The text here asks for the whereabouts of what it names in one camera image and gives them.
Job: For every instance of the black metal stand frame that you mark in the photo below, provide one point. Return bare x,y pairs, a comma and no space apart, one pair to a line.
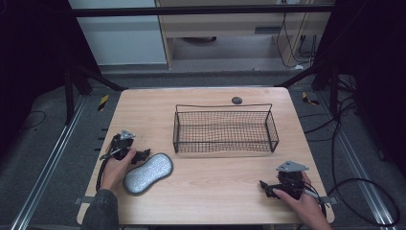
76,83
322,76

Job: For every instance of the grey oval sponge pad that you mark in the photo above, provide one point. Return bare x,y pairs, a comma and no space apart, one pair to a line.
148,174

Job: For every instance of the black horizontal crossbar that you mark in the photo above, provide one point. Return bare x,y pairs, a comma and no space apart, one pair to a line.
201,10

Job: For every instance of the small black round cap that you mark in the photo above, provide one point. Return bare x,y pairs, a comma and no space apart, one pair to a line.
236,100

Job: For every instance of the person's right hand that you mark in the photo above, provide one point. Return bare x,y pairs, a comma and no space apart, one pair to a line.
303,207

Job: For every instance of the person's left hand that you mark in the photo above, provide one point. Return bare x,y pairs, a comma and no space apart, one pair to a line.
115,171

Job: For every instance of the white cabinet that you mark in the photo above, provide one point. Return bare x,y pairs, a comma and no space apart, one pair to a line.
121,35

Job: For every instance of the aluminium floor rail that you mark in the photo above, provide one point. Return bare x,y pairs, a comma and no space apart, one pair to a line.
48,163
360,172

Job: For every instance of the black yellow striped tape marker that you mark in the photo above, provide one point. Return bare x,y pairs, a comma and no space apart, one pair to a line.
309,99
102,103

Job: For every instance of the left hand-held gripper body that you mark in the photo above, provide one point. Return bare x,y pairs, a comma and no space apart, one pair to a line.
120,143

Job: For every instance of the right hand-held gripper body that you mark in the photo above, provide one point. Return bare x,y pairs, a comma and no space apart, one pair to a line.
291,180

